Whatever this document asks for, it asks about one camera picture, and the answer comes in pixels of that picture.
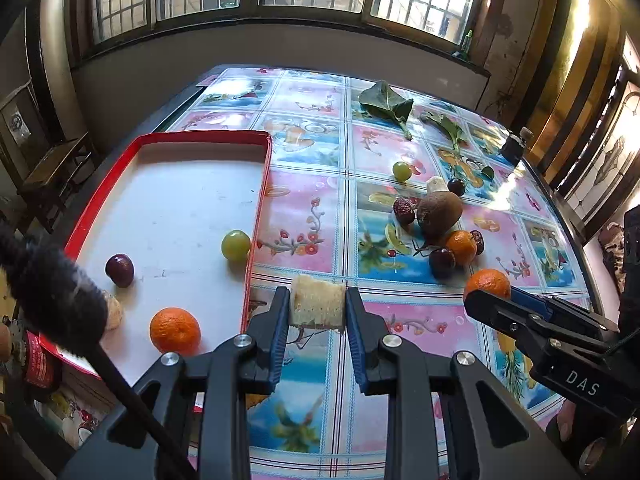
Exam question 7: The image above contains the orange mandarin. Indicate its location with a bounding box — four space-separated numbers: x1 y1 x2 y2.
463 269 511 299
445 231 477 266
149 307 201 356

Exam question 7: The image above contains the orange mandarin front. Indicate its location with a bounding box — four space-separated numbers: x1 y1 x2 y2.
149 307 201 356

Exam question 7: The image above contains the red date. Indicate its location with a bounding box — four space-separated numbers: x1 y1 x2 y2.
471 230 485 256
393 197 416 226

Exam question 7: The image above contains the pale cake piece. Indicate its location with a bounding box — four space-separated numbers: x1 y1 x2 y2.
102 290 124 330

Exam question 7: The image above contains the dark red plum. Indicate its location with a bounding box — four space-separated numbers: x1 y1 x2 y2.
105 254 134 288

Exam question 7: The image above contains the person right hand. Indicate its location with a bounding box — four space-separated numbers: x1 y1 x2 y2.
546 400 623 479

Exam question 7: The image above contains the green grape in tray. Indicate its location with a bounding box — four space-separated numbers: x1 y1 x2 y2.
220 230 252 262

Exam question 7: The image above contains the brown kiwi fruit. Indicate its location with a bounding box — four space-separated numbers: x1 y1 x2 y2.
416 191 463 240

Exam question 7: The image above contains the dark plum rear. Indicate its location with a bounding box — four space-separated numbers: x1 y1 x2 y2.
447 178 465 197

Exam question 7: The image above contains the small dark bottle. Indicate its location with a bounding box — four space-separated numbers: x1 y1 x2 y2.
500 127 533 166

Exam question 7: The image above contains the red rimmed white tray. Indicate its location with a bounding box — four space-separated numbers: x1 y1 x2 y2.
65 130 271 384

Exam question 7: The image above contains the black fuzzy microphone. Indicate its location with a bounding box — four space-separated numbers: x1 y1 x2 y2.
1 226 195 479

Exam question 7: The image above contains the floral plastic tablecloth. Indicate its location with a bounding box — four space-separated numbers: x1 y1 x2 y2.
164 64 601 480

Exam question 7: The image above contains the small green leaf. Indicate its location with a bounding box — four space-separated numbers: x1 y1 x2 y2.
420 110 464 154

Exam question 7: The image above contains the green grape on table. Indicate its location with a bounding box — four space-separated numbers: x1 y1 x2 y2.
393 162 412 182

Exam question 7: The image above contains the green bottle on sill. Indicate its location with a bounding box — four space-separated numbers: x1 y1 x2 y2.
452 29 473 62

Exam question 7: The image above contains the large green leaf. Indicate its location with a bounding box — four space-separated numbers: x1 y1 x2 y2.
358 80 413 141

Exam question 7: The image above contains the dark wooden chair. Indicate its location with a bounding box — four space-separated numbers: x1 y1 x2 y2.
16 84 99 233

